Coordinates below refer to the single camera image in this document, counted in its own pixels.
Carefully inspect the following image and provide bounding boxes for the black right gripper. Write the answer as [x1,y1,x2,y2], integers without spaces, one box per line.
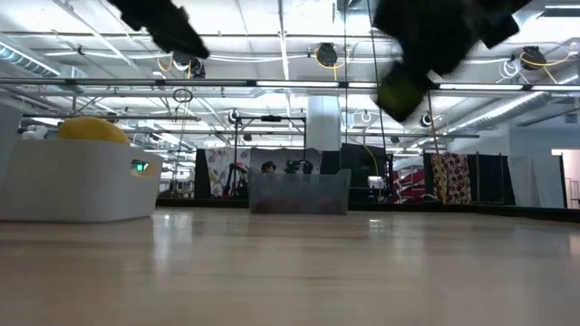
[372,0,482,124]

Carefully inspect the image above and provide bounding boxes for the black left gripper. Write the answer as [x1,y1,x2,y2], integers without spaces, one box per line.
[106,0,211,61]

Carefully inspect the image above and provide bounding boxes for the yellow-orange toy lemon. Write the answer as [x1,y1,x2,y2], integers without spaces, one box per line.
[57,116,131,146]

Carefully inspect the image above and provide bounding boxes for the black partition panel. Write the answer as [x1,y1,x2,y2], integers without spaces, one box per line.
[470,153,516,206]
[340,143,393,203]

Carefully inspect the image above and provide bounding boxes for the white building column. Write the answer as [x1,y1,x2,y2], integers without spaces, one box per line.
[306,95,343,153]

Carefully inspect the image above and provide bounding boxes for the ceiling strip light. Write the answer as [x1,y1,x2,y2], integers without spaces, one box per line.
[256,80,377,89]
[438,83,580,91]

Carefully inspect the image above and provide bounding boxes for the red white rack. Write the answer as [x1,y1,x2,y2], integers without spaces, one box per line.
[393,167,427,203]

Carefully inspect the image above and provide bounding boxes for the red patterned curtain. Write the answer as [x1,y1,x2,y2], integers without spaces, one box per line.
[430,152,472,205]

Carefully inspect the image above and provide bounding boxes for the black overhead stand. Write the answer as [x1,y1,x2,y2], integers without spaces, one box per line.
[233,114,308,171]

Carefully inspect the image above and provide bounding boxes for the dark equipment cluster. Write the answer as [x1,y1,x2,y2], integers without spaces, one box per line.
[284,158,314,176]

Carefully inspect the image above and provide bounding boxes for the floral patterned curtain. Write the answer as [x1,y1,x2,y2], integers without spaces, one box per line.
[206,147,251,198]

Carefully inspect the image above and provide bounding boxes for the dark grey translucent basket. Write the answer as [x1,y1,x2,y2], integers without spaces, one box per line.
[246,168,353,216]

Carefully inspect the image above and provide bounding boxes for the tripod with red legs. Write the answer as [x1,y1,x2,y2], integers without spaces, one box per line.
[221,162,249,198]

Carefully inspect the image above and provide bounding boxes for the white curtain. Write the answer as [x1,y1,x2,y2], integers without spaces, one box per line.
[507,126,566,209]

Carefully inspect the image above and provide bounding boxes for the white rounded object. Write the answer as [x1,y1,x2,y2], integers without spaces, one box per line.
[21,125,49,140]

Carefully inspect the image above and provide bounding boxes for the white plastic basket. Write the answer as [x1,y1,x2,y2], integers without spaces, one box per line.
[0,138,165,224]

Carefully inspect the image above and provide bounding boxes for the ceiling cable reel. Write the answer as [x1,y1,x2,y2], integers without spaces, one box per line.
[519,45,547,72]
[315,43,339,69]
[188,57,208,79]

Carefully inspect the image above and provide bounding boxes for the grey ceiling duct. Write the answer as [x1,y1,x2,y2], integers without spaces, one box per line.
[446,74,580,135]
[0,41,63,78]

